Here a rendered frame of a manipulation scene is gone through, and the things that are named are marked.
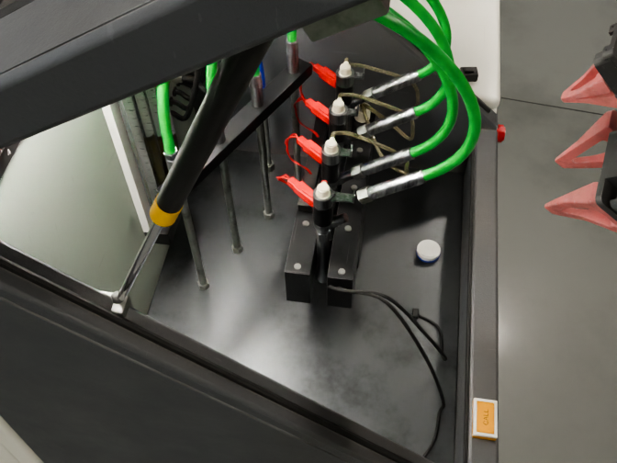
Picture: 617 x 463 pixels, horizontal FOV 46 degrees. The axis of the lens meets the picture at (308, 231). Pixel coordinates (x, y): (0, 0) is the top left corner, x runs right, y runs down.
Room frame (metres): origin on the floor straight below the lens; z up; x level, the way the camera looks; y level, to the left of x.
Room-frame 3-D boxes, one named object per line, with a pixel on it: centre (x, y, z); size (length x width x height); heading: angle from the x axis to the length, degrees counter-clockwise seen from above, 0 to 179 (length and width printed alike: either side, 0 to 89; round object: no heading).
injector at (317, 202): (0.61, -0.03, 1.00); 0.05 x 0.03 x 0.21; 80
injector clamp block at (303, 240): (0.73, -0.04, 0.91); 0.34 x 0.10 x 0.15; 170
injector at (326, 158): (0.69, -0.05, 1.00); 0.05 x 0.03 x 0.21; 80
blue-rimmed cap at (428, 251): (0.70, -0.20, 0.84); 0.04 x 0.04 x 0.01
